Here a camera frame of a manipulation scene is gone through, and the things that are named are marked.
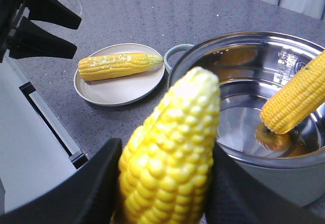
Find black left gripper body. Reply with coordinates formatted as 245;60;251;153
1;0;26;62

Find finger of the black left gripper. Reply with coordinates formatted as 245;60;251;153
27;0;82;29
9;17;77;59

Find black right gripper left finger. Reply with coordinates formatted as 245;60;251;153
1;138;122;223

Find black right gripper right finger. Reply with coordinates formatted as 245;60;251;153
205;145;324;223

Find bright yellow corn cob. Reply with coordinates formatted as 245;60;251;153
113;67;220;223

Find pale speckled corn cob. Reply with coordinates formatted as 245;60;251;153
78;53;163;81

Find orange-yellow corn cob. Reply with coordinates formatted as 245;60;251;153
260;52;324;135

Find white round plate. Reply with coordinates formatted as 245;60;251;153
73;43;166;107

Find green electric cooking pot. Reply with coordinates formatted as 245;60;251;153
164;31;324;206

